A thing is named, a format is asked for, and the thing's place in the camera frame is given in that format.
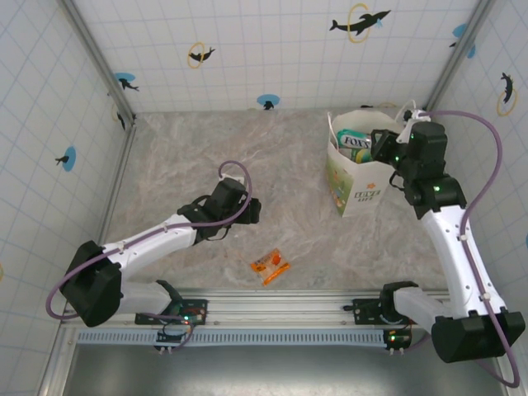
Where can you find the illustrated white paper bag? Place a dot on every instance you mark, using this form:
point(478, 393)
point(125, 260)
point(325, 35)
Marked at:
point(363, 185)

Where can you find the teal Fox's candy bag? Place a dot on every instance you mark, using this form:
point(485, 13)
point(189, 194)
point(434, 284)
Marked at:
point(354, 140)

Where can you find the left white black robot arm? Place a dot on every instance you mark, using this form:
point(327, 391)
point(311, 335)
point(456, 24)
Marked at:
point(144, 247)

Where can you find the small orange snack packet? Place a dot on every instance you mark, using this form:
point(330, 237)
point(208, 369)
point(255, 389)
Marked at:
point(270, 266)

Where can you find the dolphin blue circle sticker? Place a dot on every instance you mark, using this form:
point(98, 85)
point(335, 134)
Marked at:
point(268, 101)
point(125, 80)
point(69, 158)
point(460, 31)

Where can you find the aluminium corner post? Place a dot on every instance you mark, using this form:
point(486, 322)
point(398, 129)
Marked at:
point(97, 57)
point(458, 53)

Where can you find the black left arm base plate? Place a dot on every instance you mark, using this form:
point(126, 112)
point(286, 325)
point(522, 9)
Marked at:
point(198, 307)

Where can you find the aluminium side rail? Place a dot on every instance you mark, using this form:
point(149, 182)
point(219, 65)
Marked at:
point(117, 181)

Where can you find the aluminium rail frame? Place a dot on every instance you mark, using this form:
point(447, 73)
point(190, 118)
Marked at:
point(272, 307)

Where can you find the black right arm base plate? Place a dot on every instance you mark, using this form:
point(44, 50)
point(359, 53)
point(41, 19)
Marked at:
point(363, 309)

